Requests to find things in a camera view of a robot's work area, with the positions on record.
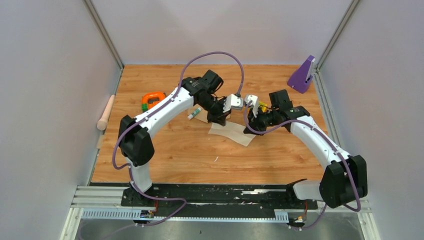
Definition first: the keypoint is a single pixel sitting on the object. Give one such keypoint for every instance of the orange toy track loop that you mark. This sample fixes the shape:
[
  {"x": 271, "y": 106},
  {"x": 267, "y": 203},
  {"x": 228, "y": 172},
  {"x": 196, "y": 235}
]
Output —
[{"x": 152, "y": 98}]

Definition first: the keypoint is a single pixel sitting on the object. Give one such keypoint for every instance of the letter paper sheet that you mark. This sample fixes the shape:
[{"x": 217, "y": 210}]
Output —
[{"x": 232, "y": 131}]

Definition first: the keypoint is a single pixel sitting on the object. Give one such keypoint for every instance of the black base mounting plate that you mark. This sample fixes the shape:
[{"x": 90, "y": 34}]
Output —
[{"x": 218, "y": 200}]

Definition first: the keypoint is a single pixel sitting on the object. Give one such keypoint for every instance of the wooden rolling pin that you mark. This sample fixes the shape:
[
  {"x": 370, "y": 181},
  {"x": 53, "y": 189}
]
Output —
[{"x": 102, "y": 123}]

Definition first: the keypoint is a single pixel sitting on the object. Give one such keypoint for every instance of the white green glue stick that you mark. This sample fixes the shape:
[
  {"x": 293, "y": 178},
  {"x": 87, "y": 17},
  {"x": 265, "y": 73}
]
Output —
[{"x": 194, "y": 113}]

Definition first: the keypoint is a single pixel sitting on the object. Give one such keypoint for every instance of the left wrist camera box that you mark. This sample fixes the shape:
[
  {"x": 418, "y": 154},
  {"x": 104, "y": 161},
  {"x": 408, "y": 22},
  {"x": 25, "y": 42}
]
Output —
[{"x": 233, "y": 102}]

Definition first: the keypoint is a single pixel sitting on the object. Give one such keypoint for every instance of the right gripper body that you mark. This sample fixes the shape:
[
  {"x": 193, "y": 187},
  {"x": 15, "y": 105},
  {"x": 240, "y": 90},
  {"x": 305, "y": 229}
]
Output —
[{"x": 263, "y": 120}]

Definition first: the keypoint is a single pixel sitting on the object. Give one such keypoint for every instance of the yellow toy window brick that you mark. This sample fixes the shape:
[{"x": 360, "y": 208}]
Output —
[{"x": 262, "y": 107}]

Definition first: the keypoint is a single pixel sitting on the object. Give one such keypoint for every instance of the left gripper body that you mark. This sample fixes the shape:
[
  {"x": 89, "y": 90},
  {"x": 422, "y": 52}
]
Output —
[{"x": 215, "y": 111}]

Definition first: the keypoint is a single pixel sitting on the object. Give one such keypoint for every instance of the slotted cable duct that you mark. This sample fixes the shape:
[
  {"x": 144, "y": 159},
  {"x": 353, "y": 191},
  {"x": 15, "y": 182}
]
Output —
[{"x": 136, "y": 215}]

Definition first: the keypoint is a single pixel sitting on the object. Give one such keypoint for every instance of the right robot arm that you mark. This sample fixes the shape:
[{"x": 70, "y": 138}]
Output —
[{"x": 345, "y": 175}]

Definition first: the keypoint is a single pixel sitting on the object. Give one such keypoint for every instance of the purple plastic stand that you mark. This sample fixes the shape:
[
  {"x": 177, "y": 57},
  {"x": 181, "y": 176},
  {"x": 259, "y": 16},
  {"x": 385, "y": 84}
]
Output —
[{"x": 301, "y": 79}]

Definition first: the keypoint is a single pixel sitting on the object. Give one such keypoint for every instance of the green toy brick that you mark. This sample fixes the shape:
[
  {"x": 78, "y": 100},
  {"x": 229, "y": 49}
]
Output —
[{"x": 144, "y": 107}]

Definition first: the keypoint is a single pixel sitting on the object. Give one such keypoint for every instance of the brown paper envelope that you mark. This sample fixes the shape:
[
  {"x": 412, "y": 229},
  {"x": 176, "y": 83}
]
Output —
[{"x": 202, "y": 116}]

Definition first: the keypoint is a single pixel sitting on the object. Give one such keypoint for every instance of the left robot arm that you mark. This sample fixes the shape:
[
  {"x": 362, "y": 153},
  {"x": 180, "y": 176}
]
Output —
[{"x": 136, "y": 134}]

